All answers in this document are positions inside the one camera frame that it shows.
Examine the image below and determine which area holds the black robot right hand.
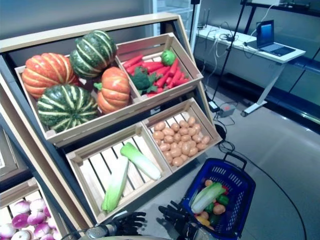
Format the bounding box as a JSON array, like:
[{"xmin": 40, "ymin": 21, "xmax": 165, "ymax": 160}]
[{"xmin": 158, "ymin": 200, "xmax": 201, "ymax": 239}]

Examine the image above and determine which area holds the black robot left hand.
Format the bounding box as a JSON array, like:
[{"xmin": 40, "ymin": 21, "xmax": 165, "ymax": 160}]
[{"xmin": 109, "ymin": 211, "xmax": 147, "ymax": 236}]

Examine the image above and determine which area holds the green white napa cabbage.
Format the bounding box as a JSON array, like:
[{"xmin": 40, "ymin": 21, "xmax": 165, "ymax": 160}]
[
  {"xmin": 101, "ymin": 157, "xmax": 130, "ymax": 213},
  {"xmin": 191, "ymin": 182, "xmax": 227, "ymax": 215},
  {"xmin": 120, "ymin": 142, "xmax": 162, "ymax": 181}
]

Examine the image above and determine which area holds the blue plastic shopping basket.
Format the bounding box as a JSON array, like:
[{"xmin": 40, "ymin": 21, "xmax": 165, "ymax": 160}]
[{"xmin": 181, "ymin": 152, "xmax": 257, "ymax": 239}]

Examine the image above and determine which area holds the light wooden slatted crate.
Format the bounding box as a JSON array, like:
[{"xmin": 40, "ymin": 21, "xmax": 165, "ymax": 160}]
[
  {"xmin": 141, "ymin": 97, "xmax": 223, "ymax": 174},
  {"xmin": 115, "ymin": 32, "xmax": 204, "ymax": 105},
  {"xmin": 0, "ymin": 177, "xmax": 70, "ymax": 240},
  {"xmin": 0, "ymin": 126, "xmax": 32, "ymax": 186},
  {"xmin": 65, "ymin": 122, "xmax": 174, "ymax": 225}
]

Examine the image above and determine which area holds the wide light wooden crate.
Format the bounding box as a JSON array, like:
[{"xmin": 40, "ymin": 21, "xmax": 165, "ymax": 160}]
[{"xmin": 14, "ymin": 53, "xmax": 141, "ymax": 148}]

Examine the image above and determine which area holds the black power adapter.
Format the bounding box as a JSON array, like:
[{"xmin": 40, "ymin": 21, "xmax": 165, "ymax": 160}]
[{"xmin": 208, "ymin": 100, "xmax": 221, "ymax": 113}]

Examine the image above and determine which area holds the grey box red button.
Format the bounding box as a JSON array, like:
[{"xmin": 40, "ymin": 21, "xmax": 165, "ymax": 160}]
[{"xmin": 216, "ymin": 103, "xmax": 237, "ymax": 118}]

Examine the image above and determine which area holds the green striped pumpkin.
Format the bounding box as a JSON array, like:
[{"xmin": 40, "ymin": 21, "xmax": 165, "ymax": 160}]
[
  {"xmin": 36, "ymin": 84, "xmax": 99, "ymax": 133},
  {"xmin": 69, "ymin": 29, "xmax": 118, "ymax": 80}
]

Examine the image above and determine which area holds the small orange pumpkin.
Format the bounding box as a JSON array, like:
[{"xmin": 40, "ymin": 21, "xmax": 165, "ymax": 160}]
[{"xmin": 93, "ymin": 66, "xmax": 131, "ymax": 115}]

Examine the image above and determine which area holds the red orange carrot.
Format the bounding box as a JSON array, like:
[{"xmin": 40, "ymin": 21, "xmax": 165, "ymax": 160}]
[
  {"xmin": 141, "ymin": 61, "xmax": 165, "ymax": 73},
  {"xmin": 122, "ymin": 54, "xmax": 144, "ymax": 70},
  {"xmin": 174, "ymin": 77, "xmax": 190, "ymax": 87},
  {"xmin": 155, "ymin": 71, "xmax": 171, "ymax": 88},
  {"xmin": 167, "ymin": 58, "xmax": 180, "ymax": 78}
]

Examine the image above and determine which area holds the dark green broccoli head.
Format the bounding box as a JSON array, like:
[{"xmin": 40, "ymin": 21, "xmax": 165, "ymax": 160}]
[{"xmin": 128, "ymin": 66, "xmax": 163, "ymax": 96}]

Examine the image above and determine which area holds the small light green cabbage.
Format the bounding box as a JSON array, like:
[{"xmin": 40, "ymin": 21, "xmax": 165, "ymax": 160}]
[{"xmin": 160, "ymin": 49, "xmax": 177, "ymax": 66}]

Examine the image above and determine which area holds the large orange pumpkin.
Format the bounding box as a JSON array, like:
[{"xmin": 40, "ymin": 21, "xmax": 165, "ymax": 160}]
[{"xmin": 21, "ymin": 52, "xmax": 80, "ymax": 100}]

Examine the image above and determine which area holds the white standing desk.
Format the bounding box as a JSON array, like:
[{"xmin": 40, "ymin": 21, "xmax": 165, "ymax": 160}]
[{"xmin": 194, "ymin": 24, "xmax": 306, "ymax": 117}]

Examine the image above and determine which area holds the black tripod stand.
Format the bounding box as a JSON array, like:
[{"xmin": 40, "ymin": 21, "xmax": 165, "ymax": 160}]
[{"xmin": 211, "ymin": 0, "xmax": 249, "ymax": 107}]

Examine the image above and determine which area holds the black antenna router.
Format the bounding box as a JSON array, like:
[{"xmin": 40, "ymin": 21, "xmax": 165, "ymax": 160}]
[{"xmin": 197, "ymin": 8, "xmax": 211, "ymax": 30}]

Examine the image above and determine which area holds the wooden vegetable display shelf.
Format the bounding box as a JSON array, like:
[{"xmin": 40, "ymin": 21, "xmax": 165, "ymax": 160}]
[{"xmin": 0, "ymin": 12, "xmax": 224, "ymax": 227}]

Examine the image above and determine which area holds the black stand pole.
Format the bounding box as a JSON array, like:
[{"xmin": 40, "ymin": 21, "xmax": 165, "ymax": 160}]
[{"xmin": 188, "ymin": 0, "xmax": 202, "ymax": 45}]

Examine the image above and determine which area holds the open grey laptop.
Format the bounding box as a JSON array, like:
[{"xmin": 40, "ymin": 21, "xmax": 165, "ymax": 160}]
[{"xmin": 255, "ymin": 19, "xmax": 297, "ymax": 57}]

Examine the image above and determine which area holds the white glass door refrigerator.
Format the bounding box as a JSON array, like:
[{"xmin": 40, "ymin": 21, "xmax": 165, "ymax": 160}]
[{"xmin": 151, "ymin": 0, "xmax": 201, "ymax": 37}]

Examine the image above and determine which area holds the black metal rack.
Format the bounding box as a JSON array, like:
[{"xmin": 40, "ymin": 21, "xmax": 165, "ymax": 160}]
[{"xmin": 241, "ymin": 0, "xmax": 320, "ymax": 35}]

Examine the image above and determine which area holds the black floor cable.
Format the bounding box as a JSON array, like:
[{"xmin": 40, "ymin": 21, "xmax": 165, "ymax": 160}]
[{"xmin": 218, "ymin": 139, "xmax": 308, "ymax": 240}]

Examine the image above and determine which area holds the white hanging desk cable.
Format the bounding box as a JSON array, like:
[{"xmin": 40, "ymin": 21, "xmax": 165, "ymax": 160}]
[{"xmin": 212, "ymin": 26, "xmax": 237, "ymax": 60}]

